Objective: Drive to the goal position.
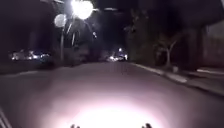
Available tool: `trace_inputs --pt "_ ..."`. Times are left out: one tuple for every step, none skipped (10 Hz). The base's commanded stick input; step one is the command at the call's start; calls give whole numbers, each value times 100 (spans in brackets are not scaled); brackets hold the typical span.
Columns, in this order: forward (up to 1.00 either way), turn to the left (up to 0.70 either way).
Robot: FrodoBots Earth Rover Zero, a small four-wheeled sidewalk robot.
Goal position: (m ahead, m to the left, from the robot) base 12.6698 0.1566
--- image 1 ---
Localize pale kerb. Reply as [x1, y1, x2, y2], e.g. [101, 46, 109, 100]
[129, 62, 224, 98]

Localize pavement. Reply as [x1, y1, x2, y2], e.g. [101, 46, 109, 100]
[181, 67, 224, 92]

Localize street lamp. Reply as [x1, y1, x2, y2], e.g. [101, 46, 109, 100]
[59, 0, 95, 64]

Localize dark trees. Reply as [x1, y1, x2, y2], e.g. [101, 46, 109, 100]
[124, 8, 158, 66]

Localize bare tree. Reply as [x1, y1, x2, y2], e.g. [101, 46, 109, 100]
[155, 32, 183, 69]

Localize grey asphalt road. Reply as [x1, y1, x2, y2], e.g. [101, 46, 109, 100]
[0, 61, 224, 128]

